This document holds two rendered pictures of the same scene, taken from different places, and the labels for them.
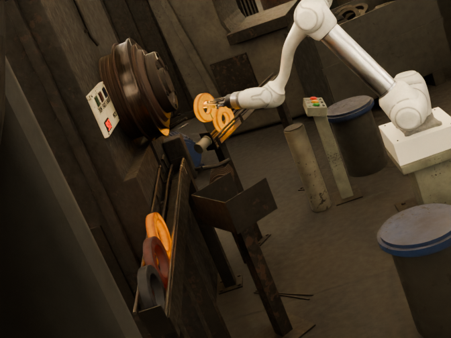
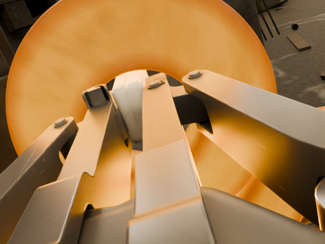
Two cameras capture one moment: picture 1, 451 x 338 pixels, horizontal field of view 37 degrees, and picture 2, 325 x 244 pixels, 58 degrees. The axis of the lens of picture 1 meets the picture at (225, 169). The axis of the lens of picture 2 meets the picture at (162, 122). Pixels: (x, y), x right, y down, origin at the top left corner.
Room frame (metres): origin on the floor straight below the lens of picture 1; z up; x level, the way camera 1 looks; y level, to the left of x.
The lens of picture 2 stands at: (3.43, -0.16, 0.89)
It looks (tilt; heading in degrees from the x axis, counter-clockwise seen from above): 20 degrees down; 51
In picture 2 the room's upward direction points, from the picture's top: 20 degrees counter-clockwise
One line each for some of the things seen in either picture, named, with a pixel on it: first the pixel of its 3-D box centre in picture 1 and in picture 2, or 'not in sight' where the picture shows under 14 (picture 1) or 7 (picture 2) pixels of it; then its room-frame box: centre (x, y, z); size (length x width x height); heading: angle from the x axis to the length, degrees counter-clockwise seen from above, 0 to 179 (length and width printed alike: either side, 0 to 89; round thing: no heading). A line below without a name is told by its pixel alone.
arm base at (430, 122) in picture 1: (415, 119); not in sight; (3.07, -0.94, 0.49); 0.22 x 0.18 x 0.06; 175
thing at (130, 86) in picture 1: (142, 89); not in sight; (3.07, 0.22, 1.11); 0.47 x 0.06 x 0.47; 172
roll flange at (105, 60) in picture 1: (125, 95); not in sight; (3.08, 0.30, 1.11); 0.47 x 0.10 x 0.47; 172
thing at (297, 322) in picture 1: (258, 263); not in sight; (2.52, 0.02, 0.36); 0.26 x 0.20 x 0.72; 27
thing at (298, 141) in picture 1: (307, 167); not in sight; (3.63, -0.44, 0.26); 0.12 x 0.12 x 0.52
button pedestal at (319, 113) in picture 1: (331, 148); not in sight; (3.65, -0.60, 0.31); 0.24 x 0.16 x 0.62; 172
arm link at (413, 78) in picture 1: (410, 94); not in sight; (3.03, -0.94, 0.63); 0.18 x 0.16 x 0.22; 156
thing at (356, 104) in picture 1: (357, 137); not in sight; (3.93, -0.83, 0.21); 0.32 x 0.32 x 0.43
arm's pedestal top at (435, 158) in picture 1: (425, 149); not in sight; (3.05, -0.94, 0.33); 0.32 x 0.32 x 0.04; 83
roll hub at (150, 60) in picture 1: (162, 82); not in sight; (3.06, 0.12, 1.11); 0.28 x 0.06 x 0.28; 172
